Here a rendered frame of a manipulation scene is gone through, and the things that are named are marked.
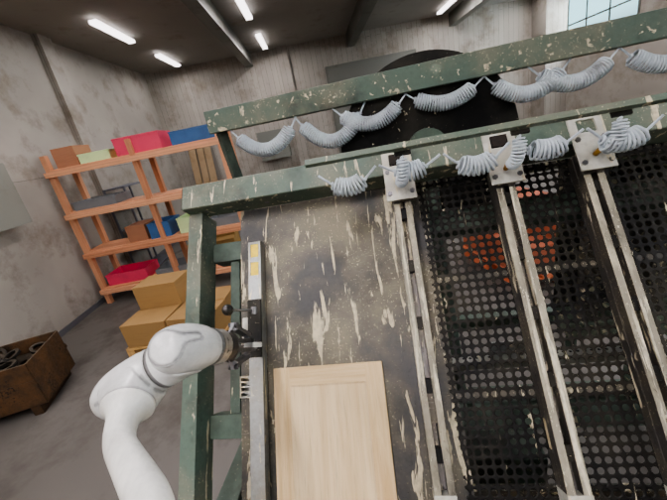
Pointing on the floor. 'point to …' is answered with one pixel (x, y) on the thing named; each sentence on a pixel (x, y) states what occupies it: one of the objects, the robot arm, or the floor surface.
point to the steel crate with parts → (33, 373)
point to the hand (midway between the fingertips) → (253, 344)
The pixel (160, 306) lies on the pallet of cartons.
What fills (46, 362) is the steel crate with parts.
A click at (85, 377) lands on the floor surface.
